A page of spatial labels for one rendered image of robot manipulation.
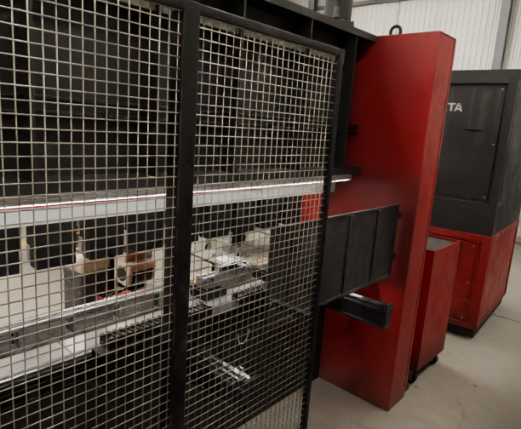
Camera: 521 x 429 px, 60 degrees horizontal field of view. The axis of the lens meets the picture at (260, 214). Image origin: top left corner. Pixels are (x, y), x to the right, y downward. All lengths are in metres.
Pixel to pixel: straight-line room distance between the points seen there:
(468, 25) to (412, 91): 6.70
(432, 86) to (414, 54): 0.22
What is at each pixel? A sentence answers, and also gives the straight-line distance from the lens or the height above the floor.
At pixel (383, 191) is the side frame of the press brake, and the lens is 2.83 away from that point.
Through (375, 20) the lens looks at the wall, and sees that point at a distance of 10.12.
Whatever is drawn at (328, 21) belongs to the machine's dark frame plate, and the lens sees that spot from 2.51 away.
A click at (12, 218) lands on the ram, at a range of 1.72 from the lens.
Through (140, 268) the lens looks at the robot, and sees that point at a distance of 3.07.
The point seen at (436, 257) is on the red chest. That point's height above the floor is 0.95.
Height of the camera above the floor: 1.74
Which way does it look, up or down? 11 degrees down
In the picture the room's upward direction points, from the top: 4 degrees clockwise
